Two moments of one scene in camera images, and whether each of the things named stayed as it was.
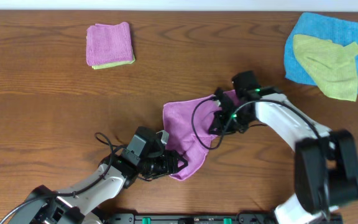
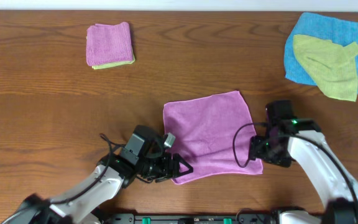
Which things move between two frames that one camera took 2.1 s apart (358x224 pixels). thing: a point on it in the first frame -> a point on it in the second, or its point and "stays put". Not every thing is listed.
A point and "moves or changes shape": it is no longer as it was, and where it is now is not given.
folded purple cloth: [109, 43] stays put
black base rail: [197, 218] stays put
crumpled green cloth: [333, 66] stays put
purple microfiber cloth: [188, 123] moves or changes shape
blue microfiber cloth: [340, 32] stays put
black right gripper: [218, 121] -> [255, 151]
